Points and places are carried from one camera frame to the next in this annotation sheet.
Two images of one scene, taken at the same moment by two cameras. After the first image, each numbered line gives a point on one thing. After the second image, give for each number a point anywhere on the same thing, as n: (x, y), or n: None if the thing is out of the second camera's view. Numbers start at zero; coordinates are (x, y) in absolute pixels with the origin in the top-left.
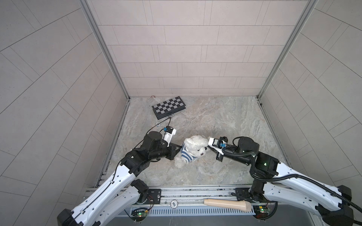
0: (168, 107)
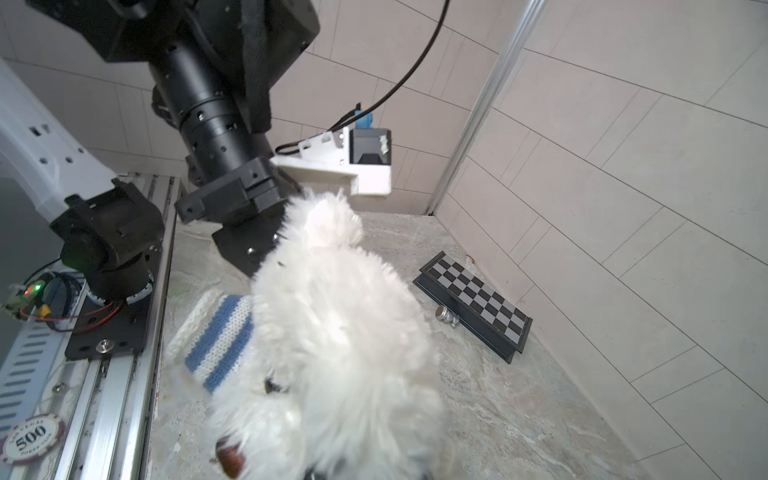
0: (498, 323)
